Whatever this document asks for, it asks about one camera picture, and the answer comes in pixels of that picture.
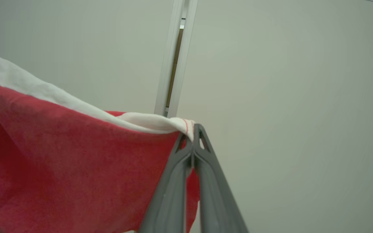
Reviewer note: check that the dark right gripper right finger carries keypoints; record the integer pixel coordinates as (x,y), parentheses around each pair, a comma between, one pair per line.
(215,200)

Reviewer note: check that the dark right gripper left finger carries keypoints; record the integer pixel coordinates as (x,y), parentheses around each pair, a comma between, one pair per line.
(170,194)

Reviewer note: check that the red garment with white trim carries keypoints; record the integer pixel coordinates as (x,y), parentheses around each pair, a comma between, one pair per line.
(60,161)

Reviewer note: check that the grey partition post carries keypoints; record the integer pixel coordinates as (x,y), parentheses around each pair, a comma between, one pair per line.
(168,58)
(185,58)

